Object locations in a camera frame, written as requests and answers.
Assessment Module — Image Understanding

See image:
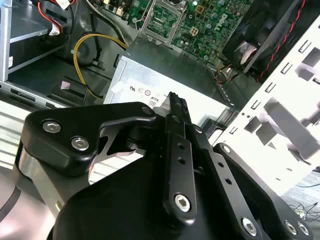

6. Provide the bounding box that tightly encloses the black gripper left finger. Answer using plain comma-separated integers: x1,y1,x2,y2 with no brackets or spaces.
14,91,199,226

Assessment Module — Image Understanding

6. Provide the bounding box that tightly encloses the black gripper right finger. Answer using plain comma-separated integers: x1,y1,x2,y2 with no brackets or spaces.
178,96,315,240

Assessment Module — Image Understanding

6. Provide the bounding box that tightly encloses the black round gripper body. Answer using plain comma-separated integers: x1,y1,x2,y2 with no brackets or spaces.
47,156,241,240

